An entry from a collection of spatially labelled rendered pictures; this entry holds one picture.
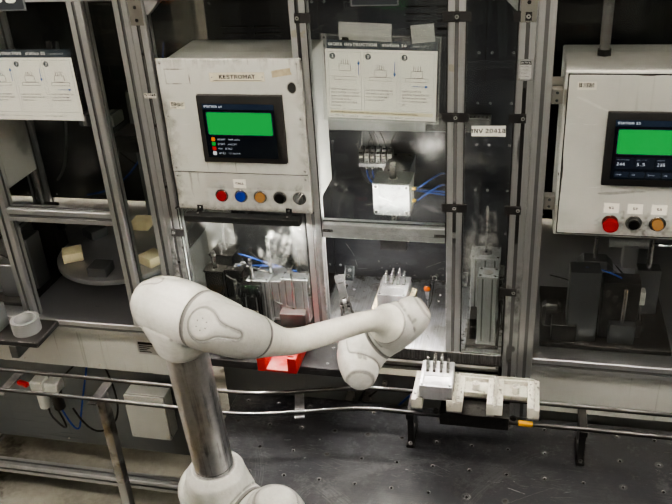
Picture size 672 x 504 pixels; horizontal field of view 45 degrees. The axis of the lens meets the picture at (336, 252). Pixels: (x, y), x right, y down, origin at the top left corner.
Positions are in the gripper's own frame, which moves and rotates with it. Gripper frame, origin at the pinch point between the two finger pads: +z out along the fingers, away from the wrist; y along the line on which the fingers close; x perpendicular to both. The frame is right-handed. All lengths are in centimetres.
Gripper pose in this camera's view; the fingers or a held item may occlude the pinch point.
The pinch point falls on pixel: (342, 292)
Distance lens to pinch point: 243.7
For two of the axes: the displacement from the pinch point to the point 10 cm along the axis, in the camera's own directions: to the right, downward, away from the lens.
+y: -1.9, -8.3, -5.3
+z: -1.1, -5.2, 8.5
